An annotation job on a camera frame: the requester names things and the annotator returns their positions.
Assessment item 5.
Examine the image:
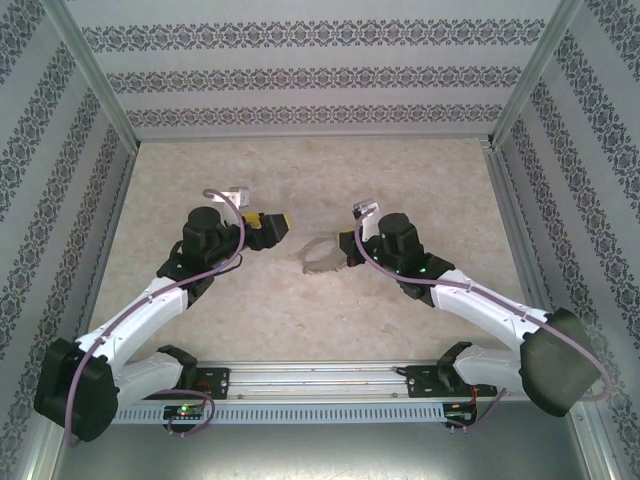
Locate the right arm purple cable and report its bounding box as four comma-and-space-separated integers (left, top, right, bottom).
352, 209, 612, 431

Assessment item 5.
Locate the aluminium side rail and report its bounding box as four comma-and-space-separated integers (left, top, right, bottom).
480, 138, 564, 321
74, 142, 140, 346

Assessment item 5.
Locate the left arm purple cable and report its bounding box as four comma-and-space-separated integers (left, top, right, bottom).
64, 188, 246, 449

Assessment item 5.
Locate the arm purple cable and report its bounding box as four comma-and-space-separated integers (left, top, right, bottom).
64, 188, 246, 449
352, 209, 612, 431

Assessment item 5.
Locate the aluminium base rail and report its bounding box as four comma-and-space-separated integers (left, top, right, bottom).
119, 360, 531, 404

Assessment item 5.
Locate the grey sheet metal panel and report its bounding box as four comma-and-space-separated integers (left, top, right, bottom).
52, 419, 611, 480

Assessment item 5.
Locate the slotted grey cable duct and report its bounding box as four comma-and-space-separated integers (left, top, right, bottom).
113, 403, 447, 424

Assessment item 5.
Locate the aluminium frame post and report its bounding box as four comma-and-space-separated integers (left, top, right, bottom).
488, 0, 585, 150
49, 0, 140, 151

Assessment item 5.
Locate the round metal numbered key plate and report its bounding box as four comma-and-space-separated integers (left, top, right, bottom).
298, 236, 347, 276

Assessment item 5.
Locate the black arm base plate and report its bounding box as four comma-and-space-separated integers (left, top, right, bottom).
397, 364, 496, 399
178, 366, 232, 401

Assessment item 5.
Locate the right white camera bracket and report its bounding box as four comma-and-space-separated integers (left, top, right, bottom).
359, 212, 383, 242

